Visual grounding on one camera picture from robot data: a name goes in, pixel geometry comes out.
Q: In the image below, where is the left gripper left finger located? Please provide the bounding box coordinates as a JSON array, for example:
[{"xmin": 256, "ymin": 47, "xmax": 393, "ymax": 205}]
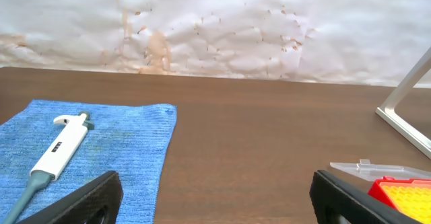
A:
[{"xmin": 16, "ymin": 170, "xmax": 125, "ymax": 224}]

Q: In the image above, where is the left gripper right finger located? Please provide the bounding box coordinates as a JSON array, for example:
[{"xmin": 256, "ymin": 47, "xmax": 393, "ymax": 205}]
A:
[{"xmin": 309, "ymin": 170, "xmax": 422, "ymax": 224}]

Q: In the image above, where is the white pipette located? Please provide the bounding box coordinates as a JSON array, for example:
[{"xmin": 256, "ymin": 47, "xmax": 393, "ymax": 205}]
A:
[{"xmin": 1, "ymin": 111, "xmax": 96, "ymax": 224}]

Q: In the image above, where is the blue cloth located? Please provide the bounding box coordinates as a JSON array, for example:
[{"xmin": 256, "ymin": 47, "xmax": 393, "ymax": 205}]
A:
[{"xmin": 0, "ymin": 99, "xmax": 178, "ymax": 224}]

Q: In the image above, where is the red and yellow tip box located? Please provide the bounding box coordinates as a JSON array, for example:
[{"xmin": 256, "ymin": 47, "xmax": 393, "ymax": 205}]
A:
[{"xmin": 329, "ymin": 159, "xmax": 431, "ymax": 224}]

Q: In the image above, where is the white and blue stand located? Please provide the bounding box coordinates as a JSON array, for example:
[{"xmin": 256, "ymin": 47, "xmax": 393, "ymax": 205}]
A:
[{"xmin": 374, "ymin": 47, "xmax": 431, "ymax": 161}]

